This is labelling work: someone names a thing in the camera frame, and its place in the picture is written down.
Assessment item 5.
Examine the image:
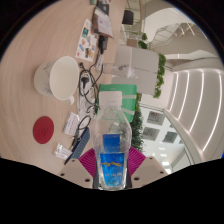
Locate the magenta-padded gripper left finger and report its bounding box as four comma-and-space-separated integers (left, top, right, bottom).
58, 148, 100, 188

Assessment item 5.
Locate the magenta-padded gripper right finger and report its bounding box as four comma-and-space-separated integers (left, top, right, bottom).
125, 146, 169, 188

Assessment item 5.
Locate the clear blue-labelled water bottle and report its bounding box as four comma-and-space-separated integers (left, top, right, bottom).
90, 91, 132, 192

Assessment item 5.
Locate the small white packet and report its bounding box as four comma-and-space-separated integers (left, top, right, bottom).
54, 143, 73, 160

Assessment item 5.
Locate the white printed card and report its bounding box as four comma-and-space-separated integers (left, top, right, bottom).
63, 111, 80, 136

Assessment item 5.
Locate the flat round red coaster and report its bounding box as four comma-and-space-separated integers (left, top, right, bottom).
32, 115, 55, 145

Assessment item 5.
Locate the green tote bag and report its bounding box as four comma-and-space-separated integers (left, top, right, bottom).
98, 83, 138, 124

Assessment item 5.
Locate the white cup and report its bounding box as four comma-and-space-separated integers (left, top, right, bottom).
33, 55, 81, 106

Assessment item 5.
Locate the white cabinet topped with plants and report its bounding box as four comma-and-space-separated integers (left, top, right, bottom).
111, 44, 167, 99

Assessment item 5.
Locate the clear tumbler with lid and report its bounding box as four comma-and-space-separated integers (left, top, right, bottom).
101, 62, 136, 78

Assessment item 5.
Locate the planter with green plants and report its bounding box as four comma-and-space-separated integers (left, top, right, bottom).
126, 31, 149, 50

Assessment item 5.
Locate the small black device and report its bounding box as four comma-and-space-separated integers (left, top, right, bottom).
97, 34, 109, 55

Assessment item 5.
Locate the white sticker sheet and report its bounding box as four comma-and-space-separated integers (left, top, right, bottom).
75, 18, 100, 63

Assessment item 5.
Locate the black chair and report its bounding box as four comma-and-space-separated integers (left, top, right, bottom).
121, 9, 135, 26

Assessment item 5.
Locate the black cable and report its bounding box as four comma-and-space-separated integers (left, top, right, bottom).
77, 63, 101, 141

